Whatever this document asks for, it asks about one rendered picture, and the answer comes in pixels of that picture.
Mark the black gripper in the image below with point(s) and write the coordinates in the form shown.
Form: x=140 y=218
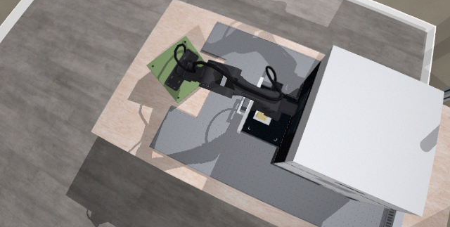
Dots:
x=273 y=115

